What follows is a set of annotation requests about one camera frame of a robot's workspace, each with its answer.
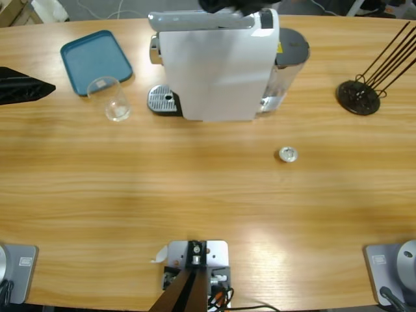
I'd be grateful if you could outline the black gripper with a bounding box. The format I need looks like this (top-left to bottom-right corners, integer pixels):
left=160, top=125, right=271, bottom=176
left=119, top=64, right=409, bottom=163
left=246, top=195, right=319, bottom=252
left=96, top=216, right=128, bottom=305
left=198, top=0, right=282, bottom=17

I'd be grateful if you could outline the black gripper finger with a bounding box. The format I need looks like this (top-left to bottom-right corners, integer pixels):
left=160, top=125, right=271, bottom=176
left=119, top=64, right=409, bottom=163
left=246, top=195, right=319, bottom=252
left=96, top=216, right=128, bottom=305
left=0, top=66, right=56, bottom=88
left=0, top=81, right=56, bottom=105

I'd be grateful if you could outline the red coffee capsule silver foil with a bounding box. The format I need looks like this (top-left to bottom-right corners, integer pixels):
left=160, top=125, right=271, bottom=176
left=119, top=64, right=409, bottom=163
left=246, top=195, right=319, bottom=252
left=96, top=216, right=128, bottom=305
left=278, top=146, right=299, bottom=164

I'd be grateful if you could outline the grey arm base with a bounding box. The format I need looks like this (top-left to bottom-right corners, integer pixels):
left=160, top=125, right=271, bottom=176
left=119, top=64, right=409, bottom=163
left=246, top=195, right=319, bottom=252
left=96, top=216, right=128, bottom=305
left=0, top=244, right=39, bottom=305
left=363, top=239, right=416, bottom=307

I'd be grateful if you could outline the white capsule coffee machine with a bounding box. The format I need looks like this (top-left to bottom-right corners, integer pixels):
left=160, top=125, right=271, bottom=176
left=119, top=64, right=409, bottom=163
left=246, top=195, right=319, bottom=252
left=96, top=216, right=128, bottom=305
left=148, top=8, right=281, bottom=124

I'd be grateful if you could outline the cardboard box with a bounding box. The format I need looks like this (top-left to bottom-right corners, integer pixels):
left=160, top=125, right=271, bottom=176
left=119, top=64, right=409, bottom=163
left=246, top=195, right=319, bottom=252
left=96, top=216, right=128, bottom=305
left=0, top=0, right=43, bottom=27

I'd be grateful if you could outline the white foam block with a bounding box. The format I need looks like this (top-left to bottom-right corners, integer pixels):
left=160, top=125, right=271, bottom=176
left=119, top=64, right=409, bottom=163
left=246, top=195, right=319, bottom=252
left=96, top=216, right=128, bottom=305
left=31, top=0, right=70, bottom=22

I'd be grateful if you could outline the teal plastic tray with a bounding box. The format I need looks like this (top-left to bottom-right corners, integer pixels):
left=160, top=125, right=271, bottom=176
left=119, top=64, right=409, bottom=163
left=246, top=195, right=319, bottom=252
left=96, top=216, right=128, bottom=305
left=60, top=29, right=134, bottom=98

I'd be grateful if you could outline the clear water tank black lid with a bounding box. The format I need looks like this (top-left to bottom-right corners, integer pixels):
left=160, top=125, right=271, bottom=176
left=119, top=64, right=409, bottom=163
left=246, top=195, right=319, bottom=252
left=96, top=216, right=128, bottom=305
left=256, top=27, right=311, bottom=114

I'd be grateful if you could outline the clear glass cup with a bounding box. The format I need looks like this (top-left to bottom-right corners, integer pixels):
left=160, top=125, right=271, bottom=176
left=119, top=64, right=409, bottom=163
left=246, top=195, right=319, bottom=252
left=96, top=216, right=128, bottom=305
left=86, top=75, right=133, bottom=123

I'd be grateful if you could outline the white furniture leg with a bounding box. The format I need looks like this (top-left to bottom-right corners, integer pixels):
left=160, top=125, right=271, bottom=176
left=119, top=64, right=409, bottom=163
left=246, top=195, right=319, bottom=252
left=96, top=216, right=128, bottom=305
left=344, top=0, right=367, bottom=17

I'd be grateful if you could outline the black capsule holder with rods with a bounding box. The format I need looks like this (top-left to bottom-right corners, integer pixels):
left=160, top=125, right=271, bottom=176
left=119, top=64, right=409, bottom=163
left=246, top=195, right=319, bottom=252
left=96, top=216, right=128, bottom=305
left=336, top=21, right=416, bottom=117

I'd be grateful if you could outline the white tape scrap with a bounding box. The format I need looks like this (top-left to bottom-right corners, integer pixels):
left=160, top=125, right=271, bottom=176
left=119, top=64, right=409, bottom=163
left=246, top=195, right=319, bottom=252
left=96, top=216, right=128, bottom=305
left=149, top=245, right=169, bottom=264

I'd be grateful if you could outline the black clamp with connectors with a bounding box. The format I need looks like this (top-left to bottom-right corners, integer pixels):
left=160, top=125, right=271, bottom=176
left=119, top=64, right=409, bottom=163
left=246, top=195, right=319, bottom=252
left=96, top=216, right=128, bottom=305
left=161, top=265, right=232, bottom=291

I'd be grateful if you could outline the white floor cable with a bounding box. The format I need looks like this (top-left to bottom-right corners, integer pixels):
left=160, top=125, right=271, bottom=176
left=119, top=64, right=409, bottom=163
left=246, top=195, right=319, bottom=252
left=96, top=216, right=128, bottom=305
left=77, top=0, right=153, bottom=20

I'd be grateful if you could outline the grey floor cable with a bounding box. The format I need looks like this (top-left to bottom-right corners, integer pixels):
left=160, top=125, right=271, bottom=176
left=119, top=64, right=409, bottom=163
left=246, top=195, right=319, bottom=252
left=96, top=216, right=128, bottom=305
left=310, top=0, right=341, bottom=16

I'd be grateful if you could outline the black base cable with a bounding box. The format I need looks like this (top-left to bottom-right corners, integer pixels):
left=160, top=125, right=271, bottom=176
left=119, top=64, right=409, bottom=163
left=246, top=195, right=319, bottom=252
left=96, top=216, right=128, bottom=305
left=379, top=286, right=409, bottom=312
left=0, top=279, right=14, bottom=306

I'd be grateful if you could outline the white mount block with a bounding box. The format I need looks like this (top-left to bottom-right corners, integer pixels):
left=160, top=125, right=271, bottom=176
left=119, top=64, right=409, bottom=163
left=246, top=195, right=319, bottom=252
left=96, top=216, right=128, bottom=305
left=166, top=239, right=229, bottom=270

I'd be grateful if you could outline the orange and black cable bundle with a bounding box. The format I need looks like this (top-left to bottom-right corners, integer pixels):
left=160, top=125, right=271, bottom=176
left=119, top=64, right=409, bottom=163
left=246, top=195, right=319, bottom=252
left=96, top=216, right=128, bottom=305
left=207, top=287, right=235, bottom=312

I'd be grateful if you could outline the thin black cable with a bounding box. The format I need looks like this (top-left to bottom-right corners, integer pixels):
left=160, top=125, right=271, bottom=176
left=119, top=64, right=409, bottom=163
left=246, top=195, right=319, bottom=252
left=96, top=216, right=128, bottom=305
left=227, top=304, right=282, bottom=312

